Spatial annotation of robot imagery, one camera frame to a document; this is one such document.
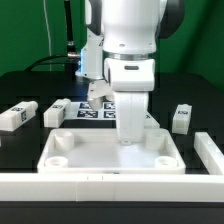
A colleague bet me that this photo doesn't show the sheet of fiducial tags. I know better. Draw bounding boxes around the sheet of fiducial tags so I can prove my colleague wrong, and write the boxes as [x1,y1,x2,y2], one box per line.
[66,102,116,120]

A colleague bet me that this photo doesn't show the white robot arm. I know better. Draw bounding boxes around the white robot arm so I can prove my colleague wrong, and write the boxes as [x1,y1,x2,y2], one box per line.
[76,0,185,144]

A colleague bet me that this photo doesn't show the black cable with connector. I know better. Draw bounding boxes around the black cable with connector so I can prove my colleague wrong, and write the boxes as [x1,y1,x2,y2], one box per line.
[24,51,82,72]

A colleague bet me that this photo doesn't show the white desk top tray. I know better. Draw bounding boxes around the white desk top tray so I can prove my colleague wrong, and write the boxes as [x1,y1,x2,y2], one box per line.
[37,128,186,174]

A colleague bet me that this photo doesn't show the black vertical hose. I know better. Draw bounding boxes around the black vertical hose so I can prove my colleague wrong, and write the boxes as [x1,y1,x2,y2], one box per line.
[63,0,76,54]

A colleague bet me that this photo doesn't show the thin white cable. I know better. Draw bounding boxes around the thin white cable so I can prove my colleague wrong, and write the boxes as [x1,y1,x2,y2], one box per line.
[43,0,53,72]

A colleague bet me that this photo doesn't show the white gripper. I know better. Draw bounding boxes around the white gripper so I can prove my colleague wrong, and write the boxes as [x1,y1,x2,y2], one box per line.
[87,58,155,144]

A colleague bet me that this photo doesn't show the white L-shaped fence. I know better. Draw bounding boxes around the white L-shaped fence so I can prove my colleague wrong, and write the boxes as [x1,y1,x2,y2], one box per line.
[0,132,224,202]

